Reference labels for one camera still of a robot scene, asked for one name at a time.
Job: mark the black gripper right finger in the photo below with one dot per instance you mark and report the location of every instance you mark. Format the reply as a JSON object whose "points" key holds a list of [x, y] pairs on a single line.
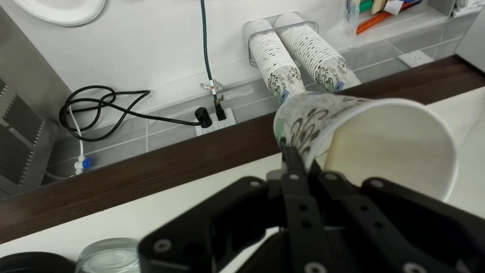
{"points": [[388, 232]]}

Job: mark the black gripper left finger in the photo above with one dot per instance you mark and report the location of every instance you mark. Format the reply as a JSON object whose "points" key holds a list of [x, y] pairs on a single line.
{"points": [[297, 222]]}

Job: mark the patterned paper coffee cup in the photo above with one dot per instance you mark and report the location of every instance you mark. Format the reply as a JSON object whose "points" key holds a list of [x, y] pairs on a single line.
{"points": [[394, 141]]}

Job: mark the dark wood cabinet trim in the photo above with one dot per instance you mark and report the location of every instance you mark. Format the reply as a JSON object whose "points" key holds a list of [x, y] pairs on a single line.
{"points": [[151, 157]]}

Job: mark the stack of paper cups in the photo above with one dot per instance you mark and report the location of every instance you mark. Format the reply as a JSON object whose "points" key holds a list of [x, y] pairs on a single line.
{"points": [[273, 61], [315, 50]]}

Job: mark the clear glass jar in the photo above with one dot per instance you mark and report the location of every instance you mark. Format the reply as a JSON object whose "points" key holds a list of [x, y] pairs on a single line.
{"points": [[107, 255]]}

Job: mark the clear plastic container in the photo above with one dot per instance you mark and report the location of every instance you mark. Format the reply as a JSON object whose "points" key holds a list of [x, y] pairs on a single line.
{"points": [[373, 16]]}

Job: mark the small black shelf item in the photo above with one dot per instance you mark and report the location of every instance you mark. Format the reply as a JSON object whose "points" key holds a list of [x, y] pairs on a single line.
{"points": [[35, 263]]}

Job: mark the white wall outlet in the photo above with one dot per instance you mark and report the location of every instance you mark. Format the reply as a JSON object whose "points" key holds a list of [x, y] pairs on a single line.
{"points": [[229, 122], [412, 58]]}

